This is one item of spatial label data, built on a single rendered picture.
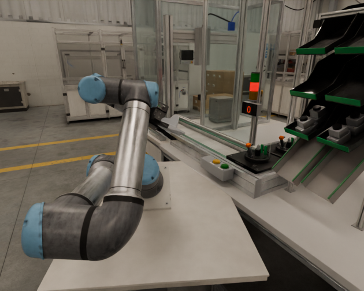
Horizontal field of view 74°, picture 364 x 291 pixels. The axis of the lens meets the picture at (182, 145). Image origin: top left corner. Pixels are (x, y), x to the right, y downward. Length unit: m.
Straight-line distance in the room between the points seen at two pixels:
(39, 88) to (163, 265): 8.46
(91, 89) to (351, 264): 0.98
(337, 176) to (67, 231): 0.95
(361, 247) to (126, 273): 0.82
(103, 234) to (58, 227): 0.09
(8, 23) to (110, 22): 2.85
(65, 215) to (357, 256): 0.93
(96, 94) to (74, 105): 5.58
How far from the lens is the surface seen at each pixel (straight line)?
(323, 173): 1.15
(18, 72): 9.07
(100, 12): 9.18
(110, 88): 0.72
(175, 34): 2.18
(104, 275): 0.89
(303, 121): 1.09
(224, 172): 1.25
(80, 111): 6.32
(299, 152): 1.23
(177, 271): 0.87
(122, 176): 0.59
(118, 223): 0.55
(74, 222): 0.57
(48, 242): 0.59
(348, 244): 1.12
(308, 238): 1.08
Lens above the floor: 1.50
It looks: 20 degrees down
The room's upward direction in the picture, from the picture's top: straight up
